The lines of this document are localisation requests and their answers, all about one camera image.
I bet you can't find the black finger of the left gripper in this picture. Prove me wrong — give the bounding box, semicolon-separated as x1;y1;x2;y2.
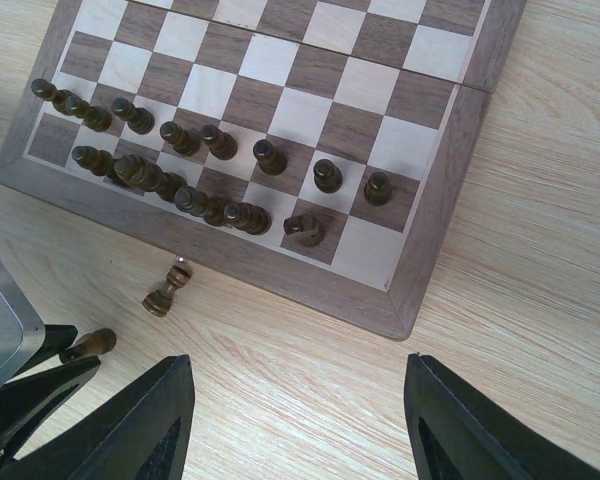
0;357;101;470
4;323;79;384

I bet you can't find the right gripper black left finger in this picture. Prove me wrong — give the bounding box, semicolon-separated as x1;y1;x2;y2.
9;355;195;479

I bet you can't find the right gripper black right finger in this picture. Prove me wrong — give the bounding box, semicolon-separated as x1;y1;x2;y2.
404;354;600;479

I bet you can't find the dark chess pawn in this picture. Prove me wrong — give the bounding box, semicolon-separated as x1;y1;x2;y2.
313;159;343;194
363;171;392;206
252;139;287;176

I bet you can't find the dark chess piece tall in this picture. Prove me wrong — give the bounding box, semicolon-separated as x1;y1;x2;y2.
174;186;229;227

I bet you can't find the wooden chess board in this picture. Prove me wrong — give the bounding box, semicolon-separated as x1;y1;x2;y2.
0;1;525;341

